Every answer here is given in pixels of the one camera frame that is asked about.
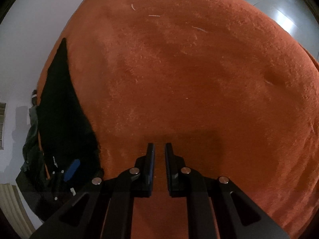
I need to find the black sweatshirt with white logo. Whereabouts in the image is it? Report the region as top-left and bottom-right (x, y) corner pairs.
(37, 38), (104, 177)

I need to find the grey-green fleece garment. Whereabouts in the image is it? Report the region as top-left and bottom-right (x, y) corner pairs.
(21, 105), (42, 172)

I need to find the beige curtain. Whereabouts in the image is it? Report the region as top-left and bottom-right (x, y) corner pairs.
(0, 183), (36, 238)

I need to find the dark striped sock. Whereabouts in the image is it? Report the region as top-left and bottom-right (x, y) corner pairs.
(31, 90), (37, 106)

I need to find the barred window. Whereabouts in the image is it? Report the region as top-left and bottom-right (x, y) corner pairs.
(0, 103), (6, 150)

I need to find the orange fleece bed blanket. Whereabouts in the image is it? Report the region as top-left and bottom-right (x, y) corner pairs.
(38, 0), (318, 238)

